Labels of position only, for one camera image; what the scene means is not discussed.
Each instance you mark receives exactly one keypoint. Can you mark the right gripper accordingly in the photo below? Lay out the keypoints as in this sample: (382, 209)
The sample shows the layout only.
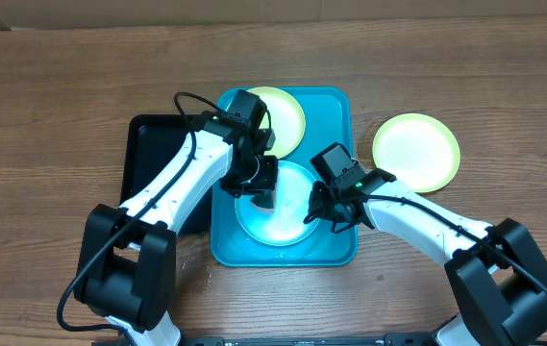
(320, 209)

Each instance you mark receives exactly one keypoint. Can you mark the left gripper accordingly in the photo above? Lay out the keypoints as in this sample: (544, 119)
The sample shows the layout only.
(267, 183)

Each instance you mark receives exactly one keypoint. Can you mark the teal plastic tray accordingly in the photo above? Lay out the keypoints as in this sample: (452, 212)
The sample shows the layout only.
(328, 120)

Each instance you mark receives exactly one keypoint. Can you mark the yellow-rimmed plate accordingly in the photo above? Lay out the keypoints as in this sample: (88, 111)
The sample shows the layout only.
(419, 150)
(288, 119)

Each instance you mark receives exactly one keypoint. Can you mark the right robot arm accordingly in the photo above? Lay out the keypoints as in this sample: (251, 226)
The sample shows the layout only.
(497, 273)

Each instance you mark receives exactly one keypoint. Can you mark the black plastic tray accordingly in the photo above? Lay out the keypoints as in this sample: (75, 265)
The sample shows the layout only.
(153, 141)

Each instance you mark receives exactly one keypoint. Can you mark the light blue plate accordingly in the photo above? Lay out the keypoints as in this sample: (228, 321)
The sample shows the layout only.
(284, 225)

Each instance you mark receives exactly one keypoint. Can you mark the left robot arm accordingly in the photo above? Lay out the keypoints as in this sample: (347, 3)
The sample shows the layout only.
(126, 268)

